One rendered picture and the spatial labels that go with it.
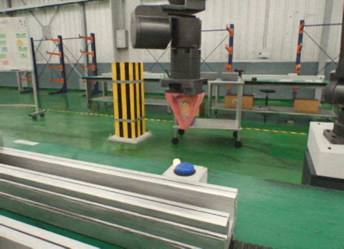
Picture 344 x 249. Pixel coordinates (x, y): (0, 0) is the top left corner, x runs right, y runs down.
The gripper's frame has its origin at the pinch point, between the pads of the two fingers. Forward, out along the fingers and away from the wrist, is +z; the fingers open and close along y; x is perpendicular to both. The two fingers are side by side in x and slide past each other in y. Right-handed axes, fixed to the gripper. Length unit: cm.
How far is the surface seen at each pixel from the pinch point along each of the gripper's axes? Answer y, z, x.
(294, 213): -2.6, 16.0, 21.9
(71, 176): 10.2, 10.3, -20.2
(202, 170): -2.3, 10.1, 3.4
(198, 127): -260, 67, -73
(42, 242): 28.4, 7.9, -6.5
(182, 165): -0.5, 8.8, -0.5
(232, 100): -459, 55, -61
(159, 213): 17.5, 8.5, 2.8
